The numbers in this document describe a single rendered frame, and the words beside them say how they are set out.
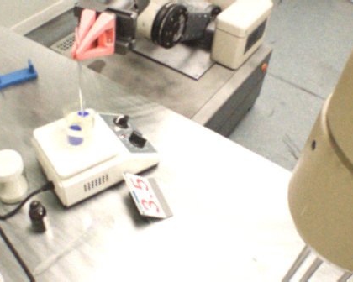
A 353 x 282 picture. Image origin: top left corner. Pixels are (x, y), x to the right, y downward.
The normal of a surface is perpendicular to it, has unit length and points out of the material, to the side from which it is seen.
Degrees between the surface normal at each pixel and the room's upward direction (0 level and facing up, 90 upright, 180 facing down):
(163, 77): 0
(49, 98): 0
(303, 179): 90
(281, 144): 0
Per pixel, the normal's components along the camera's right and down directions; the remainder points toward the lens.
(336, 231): -0.72, 0.47
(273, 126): 0.08, -0.68
